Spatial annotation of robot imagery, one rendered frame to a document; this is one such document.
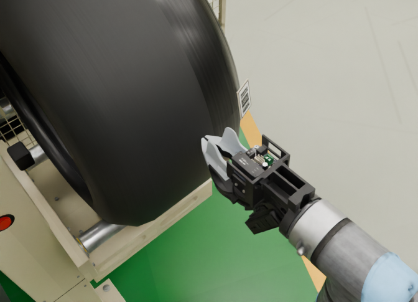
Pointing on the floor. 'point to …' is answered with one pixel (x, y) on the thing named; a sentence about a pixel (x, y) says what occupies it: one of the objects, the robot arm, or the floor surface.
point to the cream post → (36, 250)
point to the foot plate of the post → (109, 292)
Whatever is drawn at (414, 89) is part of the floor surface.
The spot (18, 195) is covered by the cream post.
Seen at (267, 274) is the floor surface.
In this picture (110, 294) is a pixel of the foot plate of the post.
